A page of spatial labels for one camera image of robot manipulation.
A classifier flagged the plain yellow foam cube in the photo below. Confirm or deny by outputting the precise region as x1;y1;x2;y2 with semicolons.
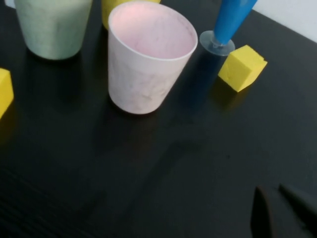
0;68;14;119

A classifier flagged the pink plastic cup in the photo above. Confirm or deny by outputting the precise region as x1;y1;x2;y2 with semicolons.
107;2;199;115

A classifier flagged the yellow plastic cup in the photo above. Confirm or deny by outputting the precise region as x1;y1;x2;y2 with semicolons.
101;0;161;30

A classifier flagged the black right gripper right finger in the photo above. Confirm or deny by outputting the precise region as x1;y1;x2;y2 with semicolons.
278;183;317;238

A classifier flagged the green plastic cup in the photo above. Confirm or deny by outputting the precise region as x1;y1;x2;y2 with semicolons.
13;0;94;60

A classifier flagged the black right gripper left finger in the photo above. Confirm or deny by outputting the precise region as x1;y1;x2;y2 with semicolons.
250;185;273;238

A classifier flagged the blue cone glass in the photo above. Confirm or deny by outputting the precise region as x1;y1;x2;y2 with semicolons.
214;0;258;45

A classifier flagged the clear plastic cone stand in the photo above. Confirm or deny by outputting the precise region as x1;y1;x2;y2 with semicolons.
199;30;235;57

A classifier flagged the notched yellow foam cube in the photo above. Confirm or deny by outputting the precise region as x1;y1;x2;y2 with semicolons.
217;45;268;93

